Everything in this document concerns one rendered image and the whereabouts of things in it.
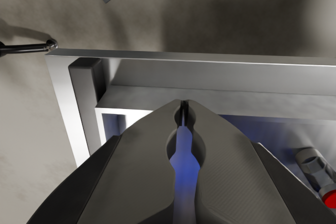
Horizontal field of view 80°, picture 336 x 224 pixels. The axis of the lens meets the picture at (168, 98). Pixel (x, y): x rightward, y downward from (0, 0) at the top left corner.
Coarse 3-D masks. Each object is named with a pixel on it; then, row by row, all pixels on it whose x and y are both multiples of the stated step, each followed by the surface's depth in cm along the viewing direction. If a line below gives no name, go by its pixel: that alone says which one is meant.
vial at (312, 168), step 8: (304, 152) 18; (312, 152) 18; (296, 160) 19; (304, 160) 18; (312, 160) 18; (320, 160) 17; (304, 168) 18; (312, 168) 17; (320, 168) 17; (328, 168) 17; (312, 176) 17; (320, 176) 16; (328, 176) 16; (312, 184) 17; (320, 184) 16; (328, 184) 16; (320, 192) 16
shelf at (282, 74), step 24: (72, 48) 17; (120, 72) 16; (144, 72) 16; (168, 72) 16; (192, 72) 16; (216, 72) 16; (240, 72) 16; (264, 72) 16; (288, 72) 16; (312, 72) 15; (72, 96) 18; (72, 120) 19; (72, 144) 21
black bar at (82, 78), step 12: (84, 60) 15; (96, 60) 15; (72, 72) 14; (84, 72) 14; (96, 72) 15; (72, 84) 15; (84, 84) 15; (96, 84) 15; (84, 96) 15; (96, 96) 15; (84, 108) 16; (84, 120) 16; (96, 120) 16; (84, 132) 17; (96, 132) 17; (96, 144) 18
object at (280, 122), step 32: (128, 96) 15; (160, 96) 15; (192, 96) 16; (224, 96) 16; (256, 96) 16; (288, 96) 16; (320, 96) 16; (256, 128) 18; (288, 128) 18; (320, 128) 18; (192, 160) 20; (288, 160) 20; (192, 192) 23
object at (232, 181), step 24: (192, 120) 11; (216, 120) 10; (192, 144) 10; (216, 144) 8; (240, 144) 8; (216, 168) 7; (240, 168) 7; (264, 168) 7; (216, 192) 7; (240, 192) 7; (264, 192) 7; (216, 216) 6; (240, 216) 6; (264, 216) 6; (288, 216) 6
